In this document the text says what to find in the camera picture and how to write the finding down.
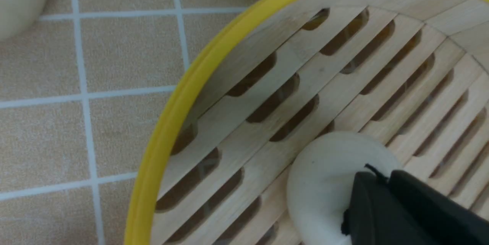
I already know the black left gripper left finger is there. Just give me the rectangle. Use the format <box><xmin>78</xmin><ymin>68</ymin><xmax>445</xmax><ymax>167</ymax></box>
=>
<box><xmin>341</xmin><ymin>165</ymin><xmax>436</xmax><ymax>245</ymax></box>

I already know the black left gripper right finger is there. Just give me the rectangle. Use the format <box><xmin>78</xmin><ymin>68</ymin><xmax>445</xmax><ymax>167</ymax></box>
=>
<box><xmin>388</xmin><ymin>170</ymin><xmax>489</xmax><ymax>245</ymax></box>

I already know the bamboo steamer tray yellow rim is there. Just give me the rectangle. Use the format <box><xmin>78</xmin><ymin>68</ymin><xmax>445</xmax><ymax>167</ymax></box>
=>
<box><xmin>124</xmin><ymin>0</ymin><xmax>488</xmax><ymax>245</ymax></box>

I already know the beige checkered tablecloth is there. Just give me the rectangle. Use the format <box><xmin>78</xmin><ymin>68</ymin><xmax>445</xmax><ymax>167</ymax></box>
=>
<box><xmin>0</xmin><ymin>0</ymin><xmax>258</xmax><ymax>245</ymax></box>

